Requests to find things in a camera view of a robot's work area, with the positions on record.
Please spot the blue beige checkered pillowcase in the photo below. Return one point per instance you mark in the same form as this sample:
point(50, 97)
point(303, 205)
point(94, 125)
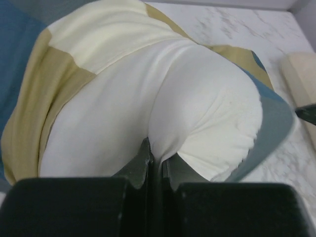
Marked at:
point(50, 50)

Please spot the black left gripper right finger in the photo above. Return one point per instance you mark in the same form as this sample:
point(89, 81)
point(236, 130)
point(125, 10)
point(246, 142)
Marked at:
point(194, 207)

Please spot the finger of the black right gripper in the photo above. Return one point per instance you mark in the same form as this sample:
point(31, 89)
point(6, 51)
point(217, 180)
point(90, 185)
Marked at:
point(307, 113)

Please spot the white pillow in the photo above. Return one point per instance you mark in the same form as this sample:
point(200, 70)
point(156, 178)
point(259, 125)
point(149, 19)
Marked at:
point(184, 98)

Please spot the cream pillow with bear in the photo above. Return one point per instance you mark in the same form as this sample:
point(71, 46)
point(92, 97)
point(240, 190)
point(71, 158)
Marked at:
point(299, 71)

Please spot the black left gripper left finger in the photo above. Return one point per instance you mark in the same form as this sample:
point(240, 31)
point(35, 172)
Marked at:
point(80, 207)

